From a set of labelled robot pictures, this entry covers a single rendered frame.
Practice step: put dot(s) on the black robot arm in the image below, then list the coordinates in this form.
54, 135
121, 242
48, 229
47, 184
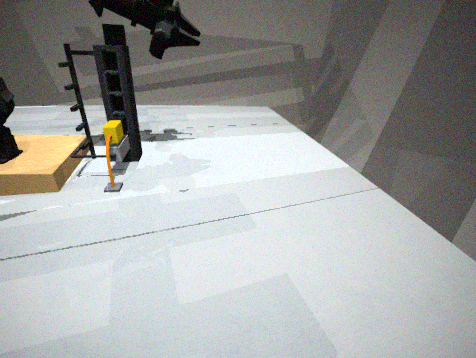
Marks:
8, 146

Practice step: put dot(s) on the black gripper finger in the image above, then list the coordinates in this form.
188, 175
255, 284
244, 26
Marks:
179, 37
184, 23

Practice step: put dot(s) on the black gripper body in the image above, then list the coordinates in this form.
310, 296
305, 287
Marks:
160, 28

